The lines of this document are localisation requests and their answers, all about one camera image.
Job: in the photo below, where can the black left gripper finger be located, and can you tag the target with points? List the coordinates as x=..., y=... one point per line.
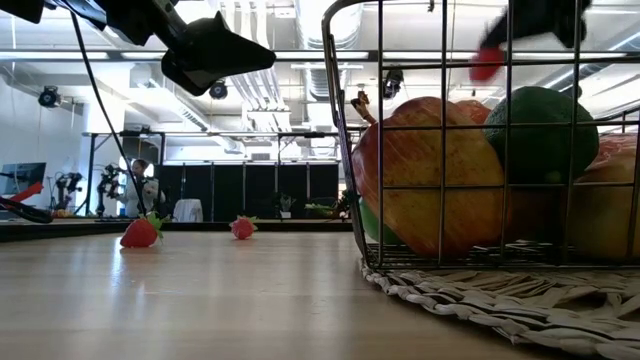
x=225, y=47
x=192, y=80

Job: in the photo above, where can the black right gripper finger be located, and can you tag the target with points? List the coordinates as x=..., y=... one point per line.
x=497, y=37

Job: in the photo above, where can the orange with green leaves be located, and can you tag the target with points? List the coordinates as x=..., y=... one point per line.
x=475, y=112

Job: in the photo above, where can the dark green lime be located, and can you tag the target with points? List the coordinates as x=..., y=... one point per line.
x=540, y=150

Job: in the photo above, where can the red yellow apple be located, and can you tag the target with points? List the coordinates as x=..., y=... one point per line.
x=415, y=155

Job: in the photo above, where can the yellow orange round fruit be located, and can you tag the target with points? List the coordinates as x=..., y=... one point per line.
x=605, y=220

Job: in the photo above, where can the small black robot arm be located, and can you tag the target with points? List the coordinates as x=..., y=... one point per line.
x=70, y=182
x=107, y=182

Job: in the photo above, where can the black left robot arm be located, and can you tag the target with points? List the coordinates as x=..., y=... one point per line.
x=20, y=10

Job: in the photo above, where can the black round spotlight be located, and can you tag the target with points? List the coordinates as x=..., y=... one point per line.
x=48, y=97
x=218, y=91
x=395, y=77

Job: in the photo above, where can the black partition panels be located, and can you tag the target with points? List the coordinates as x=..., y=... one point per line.
x=250, y=190

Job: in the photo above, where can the person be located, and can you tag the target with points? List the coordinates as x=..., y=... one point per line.
x=137, y=195

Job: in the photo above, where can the white covered chair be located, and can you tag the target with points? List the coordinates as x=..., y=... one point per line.
x=187, y=211

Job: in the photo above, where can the small potted plant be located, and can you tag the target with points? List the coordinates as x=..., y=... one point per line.
x=286, y=214

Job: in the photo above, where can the green plant tray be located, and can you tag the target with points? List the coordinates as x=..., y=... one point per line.
x=320, y=210

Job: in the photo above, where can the black computer monitor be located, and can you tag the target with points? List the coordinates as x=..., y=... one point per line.
x=22, y=177

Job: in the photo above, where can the red tag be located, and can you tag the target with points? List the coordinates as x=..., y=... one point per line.
x=27, y=192

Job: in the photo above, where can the round woven placemat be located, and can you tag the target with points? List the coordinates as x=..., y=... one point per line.
x=500, y=305

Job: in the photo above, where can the black table edge rail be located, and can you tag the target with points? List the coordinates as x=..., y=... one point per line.
x=60, y=231

